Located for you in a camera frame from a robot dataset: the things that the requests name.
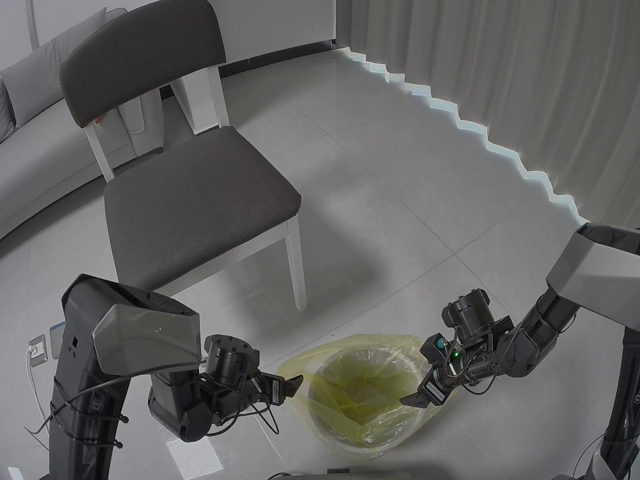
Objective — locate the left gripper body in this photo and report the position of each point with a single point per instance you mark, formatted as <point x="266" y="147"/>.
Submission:
<point x="270" y="390"/>

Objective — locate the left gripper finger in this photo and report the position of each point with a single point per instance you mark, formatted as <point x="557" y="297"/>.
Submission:
<point x="292" y="385"/>

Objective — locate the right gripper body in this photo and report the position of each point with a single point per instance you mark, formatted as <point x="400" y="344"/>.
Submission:
<point x="455" y="372"/>

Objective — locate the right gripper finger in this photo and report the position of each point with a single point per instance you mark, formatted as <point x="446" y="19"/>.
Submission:
<point x="417" y="400"/>

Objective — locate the yellow plastic bag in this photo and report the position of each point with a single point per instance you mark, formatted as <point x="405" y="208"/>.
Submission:
<point x="300" y="373"/>

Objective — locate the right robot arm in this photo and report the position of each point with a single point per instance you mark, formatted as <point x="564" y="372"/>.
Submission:
<point x="595" y="268"/>

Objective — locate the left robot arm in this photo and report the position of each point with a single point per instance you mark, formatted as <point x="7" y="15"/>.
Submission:
<point x="140" y="328"/>

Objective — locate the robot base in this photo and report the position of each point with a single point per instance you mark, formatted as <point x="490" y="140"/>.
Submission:
<point x="400" y="477"/>

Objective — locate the white trash bin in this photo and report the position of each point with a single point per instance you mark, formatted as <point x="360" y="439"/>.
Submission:
<point x="320" y="368"/>

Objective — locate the grey cushioned white chair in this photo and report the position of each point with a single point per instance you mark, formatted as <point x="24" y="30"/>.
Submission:
<point x="200" y="193"/>

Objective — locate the white curtain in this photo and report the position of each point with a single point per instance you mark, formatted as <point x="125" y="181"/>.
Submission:
<point x="500" y="68"/>

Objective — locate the pale grey sofa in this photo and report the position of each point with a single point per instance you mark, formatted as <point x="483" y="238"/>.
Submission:
<point x="35" y="168"/>

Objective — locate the pale grey cushion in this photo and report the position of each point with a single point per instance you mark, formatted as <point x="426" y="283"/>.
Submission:
<point x="5" y="108"/>
<point x="50" y="68"/>

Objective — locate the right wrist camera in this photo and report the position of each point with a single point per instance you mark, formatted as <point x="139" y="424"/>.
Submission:
<point x="432" y="349"/>

